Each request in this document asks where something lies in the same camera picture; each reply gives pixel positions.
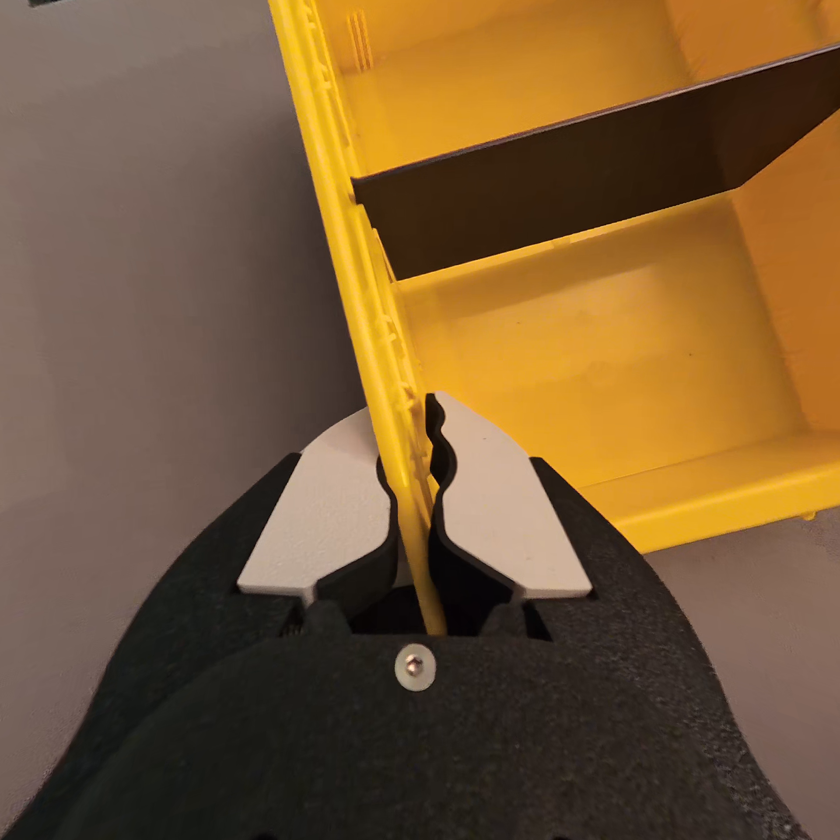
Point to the yellow plastic bin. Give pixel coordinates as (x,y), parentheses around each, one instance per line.
(590,367)

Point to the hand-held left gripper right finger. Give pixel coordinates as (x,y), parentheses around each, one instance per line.
(505,525)

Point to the dark bin divider plate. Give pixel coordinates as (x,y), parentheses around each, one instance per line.
(558,190)

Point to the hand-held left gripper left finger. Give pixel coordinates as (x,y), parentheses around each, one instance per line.
(321,518)

